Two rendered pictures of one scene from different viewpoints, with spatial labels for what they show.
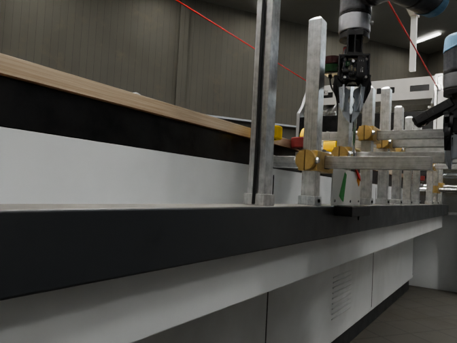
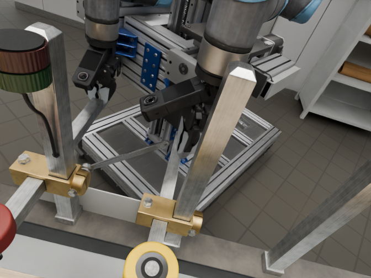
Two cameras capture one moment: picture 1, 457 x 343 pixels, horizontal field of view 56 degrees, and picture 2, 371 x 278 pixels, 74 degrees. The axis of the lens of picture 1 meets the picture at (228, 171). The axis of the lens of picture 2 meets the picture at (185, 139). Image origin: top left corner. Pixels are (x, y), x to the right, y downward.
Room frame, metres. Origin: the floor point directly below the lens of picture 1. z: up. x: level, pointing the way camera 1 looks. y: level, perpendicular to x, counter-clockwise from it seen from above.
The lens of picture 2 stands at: (1.26, 0.00, 1.28)
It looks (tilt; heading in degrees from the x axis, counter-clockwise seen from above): 41 degrees down; 233
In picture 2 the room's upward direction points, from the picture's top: 18 degrees clockwise
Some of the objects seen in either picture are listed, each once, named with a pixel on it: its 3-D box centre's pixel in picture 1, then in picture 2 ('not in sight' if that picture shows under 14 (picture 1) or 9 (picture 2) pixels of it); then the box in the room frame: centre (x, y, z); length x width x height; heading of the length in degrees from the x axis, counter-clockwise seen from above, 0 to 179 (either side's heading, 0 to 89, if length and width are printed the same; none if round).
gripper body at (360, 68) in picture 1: (353, 58); (211, 99); (1.02, -0.29, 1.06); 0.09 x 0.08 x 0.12; 167
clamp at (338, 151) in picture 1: (345, 156); (52, 176); (1.29, -0.35, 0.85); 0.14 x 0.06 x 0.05; 147
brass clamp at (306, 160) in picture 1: (315, 161); (169, 215); (1.08, -0.22, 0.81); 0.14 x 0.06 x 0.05; 147
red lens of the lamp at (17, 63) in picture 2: (332, 62); (17, 49); (1.29, -0.30, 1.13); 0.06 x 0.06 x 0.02
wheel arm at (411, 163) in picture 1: (336, 163); (166, 195); (1.06, -0.27, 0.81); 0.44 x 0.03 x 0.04; 57
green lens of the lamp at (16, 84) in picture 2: (332, 69); (22, 70); (1.29, -0.30, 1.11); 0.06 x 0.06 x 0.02
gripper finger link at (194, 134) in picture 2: (343, 86); (191, 132); (1.05, -0.27, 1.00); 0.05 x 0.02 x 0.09; 77
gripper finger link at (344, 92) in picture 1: (345, 102); (195, 147); (1.03, -0.27, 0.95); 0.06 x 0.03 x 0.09; 167
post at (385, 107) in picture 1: (384, 147); not in sight; (1.69, -0.61, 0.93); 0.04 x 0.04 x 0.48; 57
